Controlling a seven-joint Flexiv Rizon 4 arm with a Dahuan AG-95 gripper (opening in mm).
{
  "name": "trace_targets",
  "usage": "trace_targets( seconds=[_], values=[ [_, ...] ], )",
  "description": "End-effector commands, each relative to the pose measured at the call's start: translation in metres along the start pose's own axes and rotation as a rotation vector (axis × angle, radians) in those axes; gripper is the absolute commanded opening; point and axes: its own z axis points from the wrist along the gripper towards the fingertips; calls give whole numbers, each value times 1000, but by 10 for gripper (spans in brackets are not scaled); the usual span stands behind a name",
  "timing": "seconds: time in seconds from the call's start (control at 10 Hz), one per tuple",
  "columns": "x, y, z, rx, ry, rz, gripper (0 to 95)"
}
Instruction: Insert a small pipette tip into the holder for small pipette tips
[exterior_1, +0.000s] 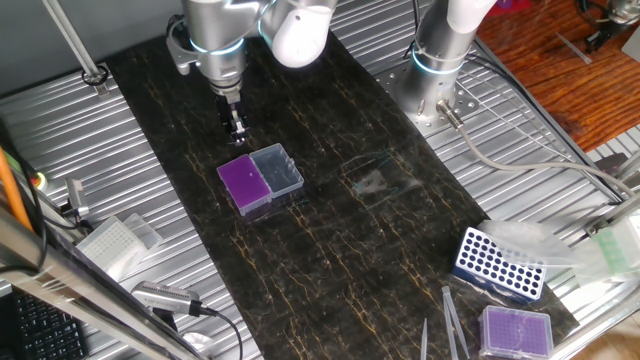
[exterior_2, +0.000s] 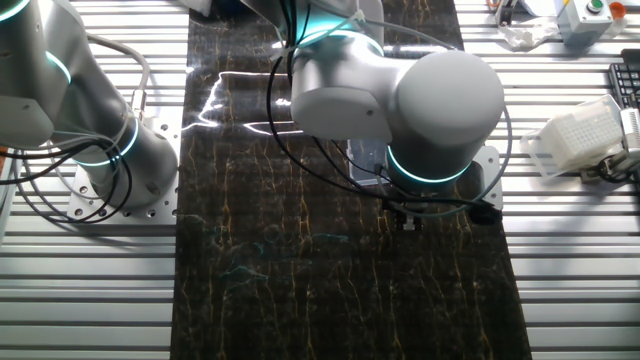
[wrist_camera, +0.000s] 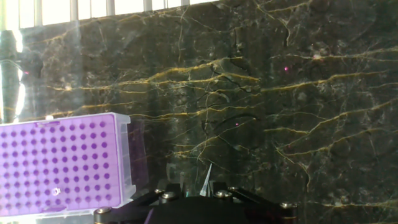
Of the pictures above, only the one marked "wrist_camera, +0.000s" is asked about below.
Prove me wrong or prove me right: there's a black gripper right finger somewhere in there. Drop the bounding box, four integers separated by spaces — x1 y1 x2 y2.
205 182 298 224

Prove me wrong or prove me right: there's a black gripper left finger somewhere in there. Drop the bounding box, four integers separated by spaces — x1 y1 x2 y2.
94 183 200 224

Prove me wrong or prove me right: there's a purple pipette tip holder box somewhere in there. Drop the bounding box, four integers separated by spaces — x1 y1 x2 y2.
0 112 137 224

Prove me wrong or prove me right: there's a dark marble pattern mat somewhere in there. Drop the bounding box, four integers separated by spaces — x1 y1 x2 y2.
0 0 398 224

